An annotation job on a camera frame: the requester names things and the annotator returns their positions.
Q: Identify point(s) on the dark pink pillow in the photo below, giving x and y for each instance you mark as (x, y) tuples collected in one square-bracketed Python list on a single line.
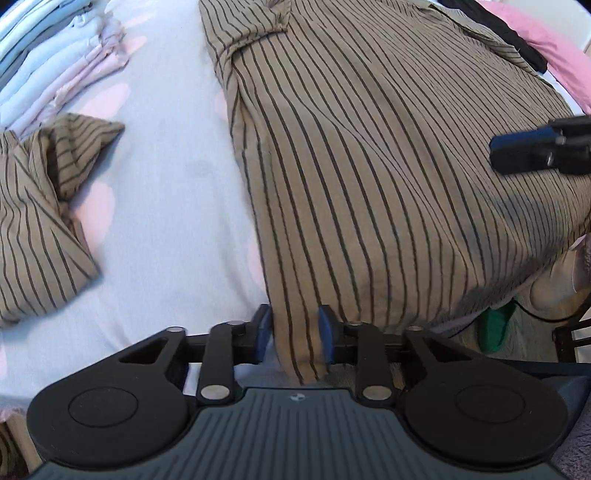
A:
[(568, 60)]

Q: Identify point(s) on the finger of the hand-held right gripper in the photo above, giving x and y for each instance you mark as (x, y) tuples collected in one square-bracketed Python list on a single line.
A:
[(526, 138), (526, 161)]

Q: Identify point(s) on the green slipper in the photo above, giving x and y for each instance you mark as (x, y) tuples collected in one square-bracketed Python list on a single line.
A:
[(496, 330)]

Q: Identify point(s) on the brown striped shorts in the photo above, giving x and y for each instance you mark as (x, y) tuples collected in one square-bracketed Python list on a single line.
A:
[(37, 221)]

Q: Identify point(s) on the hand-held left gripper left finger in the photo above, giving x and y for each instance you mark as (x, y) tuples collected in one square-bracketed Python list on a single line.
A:
[(264, 333)]

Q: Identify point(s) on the black furniture frame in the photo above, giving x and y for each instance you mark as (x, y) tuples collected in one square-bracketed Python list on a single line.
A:
[(565, 345)]

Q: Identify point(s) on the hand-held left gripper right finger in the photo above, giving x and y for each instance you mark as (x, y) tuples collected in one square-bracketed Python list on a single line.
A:
[(326, 338)]

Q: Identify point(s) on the stack of folded clothes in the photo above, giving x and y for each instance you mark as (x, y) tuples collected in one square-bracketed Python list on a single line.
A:
[(46, 69)]

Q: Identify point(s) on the brown striped shirt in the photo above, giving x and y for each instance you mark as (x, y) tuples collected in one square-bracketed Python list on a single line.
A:
[(369, 184)]

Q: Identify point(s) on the fluffy rug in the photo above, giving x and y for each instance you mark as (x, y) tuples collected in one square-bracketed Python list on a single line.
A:
[(577, 457)]

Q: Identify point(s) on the person's leg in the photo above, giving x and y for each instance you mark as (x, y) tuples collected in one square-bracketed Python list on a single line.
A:
[(551, 290)]

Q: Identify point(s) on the black pants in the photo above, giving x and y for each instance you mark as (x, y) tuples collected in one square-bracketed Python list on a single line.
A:
[(508, 32)]

